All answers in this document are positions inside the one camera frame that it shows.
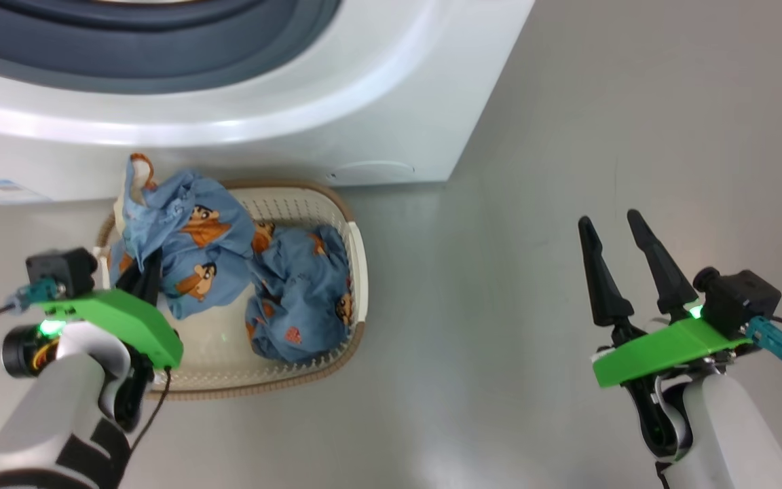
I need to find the cream perforated laundry basket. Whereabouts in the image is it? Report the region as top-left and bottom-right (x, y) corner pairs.
(96, 179), (369, 400)

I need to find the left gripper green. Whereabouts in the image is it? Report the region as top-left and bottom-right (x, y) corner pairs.
(41, 248), (185, 371)

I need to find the white front-load washing machine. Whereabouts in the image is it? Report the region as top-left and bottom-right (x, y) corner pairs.
(0, 0), (536, 203)

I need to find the teal cable connector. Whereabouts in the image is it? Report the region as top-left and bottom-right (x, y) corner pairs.
(5, 278), (66, 314)
(745, 316), (782, 374)

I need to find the left teal cable connector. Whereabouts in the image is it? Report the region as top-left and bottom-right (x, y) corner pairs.
(5, 278), (66, 314)

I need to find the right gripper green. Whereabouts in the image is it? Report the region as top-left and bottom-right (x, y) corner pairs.
(578, 209), (753, 389)

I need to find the right teal cable connector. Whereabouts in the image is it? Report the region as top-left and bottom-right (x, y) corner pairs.
(745, 316), (782, 374)

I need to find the blue cartoon print garment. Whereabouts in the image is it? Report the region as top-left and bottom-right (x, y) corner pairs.
(109, 153), (256, 320)
(245, 224), (354, 364)

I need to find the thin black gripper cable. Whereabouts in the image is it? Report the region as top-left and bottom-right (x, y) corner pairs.
(126, 367), (173, 456)

